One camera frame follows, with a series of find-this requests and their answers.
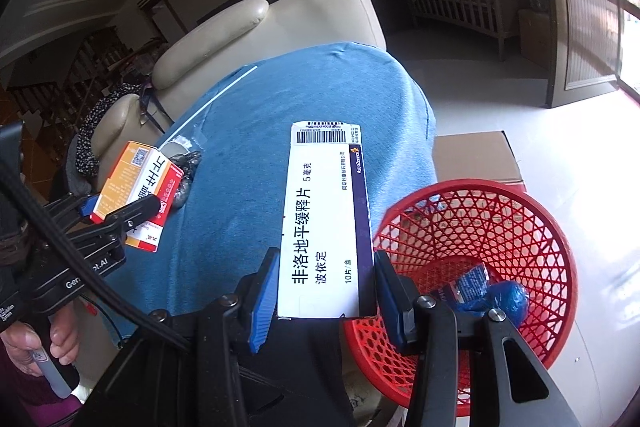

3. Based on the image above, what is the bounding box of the white plastic strip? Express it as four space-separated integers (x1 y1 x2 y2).
162 66 258 145

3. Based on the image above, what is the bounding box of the crumpled blue packet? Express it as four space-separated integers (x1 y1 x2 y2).
432 264 493 313

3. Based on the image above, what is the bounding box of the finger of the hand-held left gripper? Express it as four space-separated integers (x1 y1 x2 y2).
65 196 162 240
42 193 101 220

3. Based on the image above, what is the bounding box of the wooden door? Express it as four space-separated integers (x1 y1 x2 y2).
525 0 621 108

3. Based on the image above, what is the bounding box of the thick black cable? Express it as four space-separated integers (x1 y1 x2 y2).
0 157 193 350

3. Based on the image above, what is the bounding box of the red plastic mesh basket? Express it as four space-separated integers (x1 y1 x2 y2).
342 179 579 418

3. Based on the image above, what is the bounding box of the blue tablecloth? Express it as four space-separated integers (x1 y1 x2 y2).
75 42 438 323

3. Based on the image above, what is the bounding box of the dark blue strap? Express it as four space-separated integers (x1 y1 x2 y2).
139 77 173 134

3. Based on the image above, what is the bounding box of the orange medicine box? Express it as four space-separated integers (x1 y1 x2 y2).
90 141 185 254

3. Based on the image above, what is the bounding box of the thin black cable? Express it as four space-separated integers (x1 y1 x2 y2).
89 302 126 349

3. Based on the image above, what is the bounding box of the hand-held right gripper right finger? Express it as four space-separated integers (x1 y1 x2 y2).
375 250 581 427

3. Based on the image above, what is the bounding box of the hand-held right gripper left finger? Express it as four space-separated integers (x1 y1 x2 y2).
75 248 281 427

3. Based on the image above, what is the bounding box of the wooden staircase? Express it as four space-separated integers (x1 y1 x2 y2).
5 27 156 188

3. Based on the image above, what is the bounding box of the dark dotted garment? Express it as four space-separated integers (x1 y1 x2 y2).
75 83 146 180

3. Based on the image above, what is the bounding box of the white medicine box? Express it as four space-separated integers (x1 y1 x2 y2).
276 121 376 320

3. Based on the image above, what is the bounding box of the crumpled grey foil wrapper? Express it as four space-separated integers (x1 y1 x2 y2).
167 149 203 208

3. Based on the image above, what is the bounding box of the person's left hand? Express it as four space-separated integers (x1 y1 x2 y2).
0 304 82 376

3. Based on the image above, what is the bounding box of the crumpled blue plastic ball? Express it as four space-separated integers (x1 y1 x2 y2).
487 279 529 325

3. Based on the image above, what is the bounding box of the beige leather sofa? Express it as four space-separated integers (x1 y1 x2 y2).
92 0 388 188

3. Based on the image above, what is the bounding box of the cardboard box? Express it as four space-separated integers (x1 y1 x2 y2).
431 130 524 200

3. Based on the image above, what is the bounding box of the dark grey garment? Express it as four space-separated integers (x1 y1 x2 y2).
50 132 98 198

